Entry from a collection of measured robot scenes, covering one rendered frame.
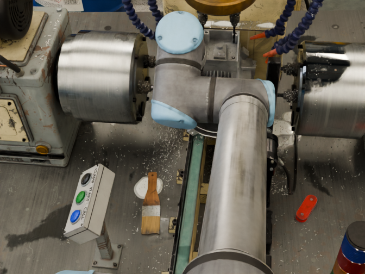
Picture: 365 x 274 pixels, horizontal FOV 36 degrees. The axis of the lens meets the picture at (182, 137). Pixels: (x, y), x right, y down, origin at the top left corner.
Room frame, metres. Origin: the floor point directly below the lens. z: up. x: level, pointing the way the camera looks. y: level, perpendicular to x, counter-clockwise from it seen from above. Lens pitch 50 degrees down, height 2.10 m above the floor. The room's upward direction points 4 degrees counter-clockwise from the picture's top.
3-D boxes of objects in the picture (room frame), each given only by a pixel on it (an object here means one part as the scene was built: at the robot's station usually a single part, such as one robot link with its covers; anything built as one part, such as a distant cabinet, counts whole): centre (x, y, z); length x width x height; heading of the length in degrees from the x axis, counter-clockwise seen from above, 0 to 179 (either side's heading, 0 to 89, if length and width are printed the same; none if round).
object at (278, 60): (0.92, -0.22, 1.12); 0.04 x 0.03 x 0.26; 170
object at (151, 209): (0.86, 0.10, 0.80); 0.21 x 0.05 x 0.01; 177
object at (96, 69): (1.13, 0.24, 1.04); 0.37 x 0.25 x 0.25; 80
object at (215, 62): (1.11, -0.11, 1.11); 0.12 x 0.11 x 0.07; 171
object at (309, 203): (0.81, -0.32, 0.81); 0.09 x 0.03 x 0.02; 143
